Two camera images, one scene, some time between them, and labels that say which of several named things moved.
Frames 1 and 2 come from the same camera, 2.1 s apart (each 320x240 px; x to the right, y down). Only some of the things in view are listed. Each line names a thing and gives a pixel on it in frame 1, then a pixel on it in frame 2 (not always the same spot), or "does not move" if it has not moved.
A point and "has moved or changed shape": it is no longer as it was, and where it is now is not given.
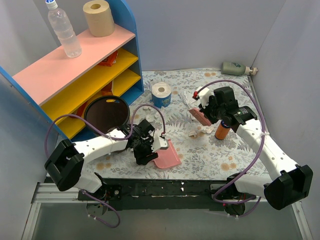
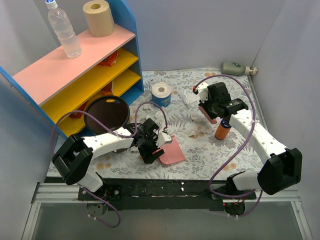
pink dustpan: x=167 y=158 has moved or changed shape
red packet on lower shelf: x=79 y=111 does not move
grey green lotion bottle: x=233 y=68 does not move
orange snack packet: x=110 y=60 does not move
